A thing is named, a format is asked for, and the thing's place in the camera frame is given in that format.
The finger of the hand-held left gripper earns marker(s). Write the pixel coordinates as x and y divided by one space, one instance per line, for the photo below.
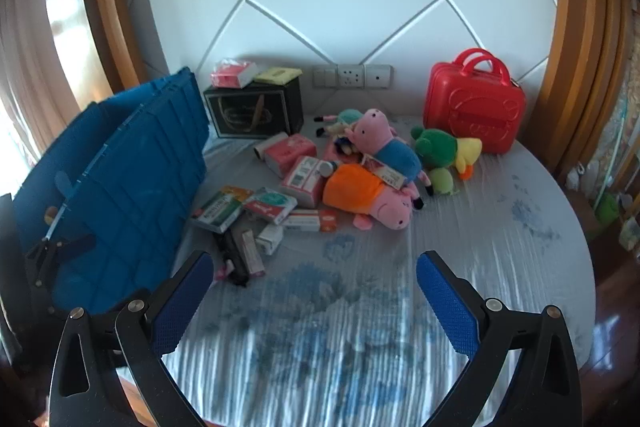
80 245
61 183

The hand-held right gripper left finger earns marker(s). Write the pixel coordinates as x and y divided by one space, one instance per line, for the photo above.
182 302

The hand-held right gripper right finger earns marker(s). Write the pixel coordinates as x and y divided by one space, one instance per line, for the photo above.
447 302

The blue plastic storage crate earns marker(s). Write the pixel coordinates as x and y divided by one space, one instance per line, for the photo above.
140 167

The green white medicine box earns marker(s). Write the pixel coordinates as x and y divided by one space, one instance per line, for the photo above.
220 209

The pig plush orange dress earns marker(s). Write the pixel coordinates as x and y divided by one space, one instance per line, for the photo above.
357 189

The pink tissue pack with barcode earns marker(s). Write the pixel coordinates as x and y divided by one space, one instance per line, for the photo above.
302 179

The black oblong item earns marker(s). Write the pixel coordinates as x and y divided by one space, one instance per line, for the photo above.
235 257

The small pink slim box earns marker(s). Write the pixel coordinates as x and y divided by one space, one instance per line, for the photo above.
252 252

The floral bed sheet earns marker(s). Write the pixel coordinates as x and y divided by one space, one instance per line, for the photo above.
350 307

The small white box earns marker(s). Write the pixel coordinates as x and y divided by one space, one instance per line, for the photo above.
270 239

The red teal white box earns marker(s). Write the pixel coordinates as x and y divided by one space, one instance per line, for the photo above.
270 204

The beige curtain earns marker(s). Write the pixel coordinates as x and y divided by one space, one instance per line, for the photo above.
25 57

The white orange flat box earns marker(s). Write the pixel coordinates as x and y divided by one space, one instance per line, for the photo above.
307 221

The green yellow frog plush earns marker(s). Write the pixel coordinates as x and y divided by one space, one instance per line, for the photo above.
435 147

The pig plush blue shirt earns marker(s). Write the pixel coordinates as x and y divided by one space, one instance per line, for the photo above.
392 154

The small white bottle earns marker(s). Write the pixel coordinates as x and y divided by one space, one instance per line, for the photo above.
327 168

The white bag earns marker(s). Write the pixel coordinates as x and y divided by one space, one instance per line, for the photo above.
580 177

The green toy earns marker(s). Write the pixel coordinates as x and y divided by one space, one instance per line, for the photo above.
606 207

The white packet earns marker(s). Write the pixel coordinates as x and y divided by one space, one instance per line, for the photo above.
631 233

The red toy suitcase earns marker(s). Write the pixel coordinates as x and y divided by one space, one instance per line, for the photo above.
472 107

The black box with window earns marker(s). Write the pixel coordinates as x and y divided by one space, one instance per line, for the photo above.
255 107

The small doll teal hat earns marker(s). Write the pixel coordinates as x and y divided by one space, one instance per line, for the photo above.
345 119

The yellow flat packet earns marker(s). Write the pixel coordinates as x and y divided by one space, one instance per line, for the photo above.
277 75

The patterned wall hanging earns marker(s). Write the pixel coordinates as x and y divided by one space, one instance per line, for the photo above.
617 132

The white wall socket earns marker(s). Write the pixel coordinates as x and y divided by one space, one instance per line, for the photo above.
351 76

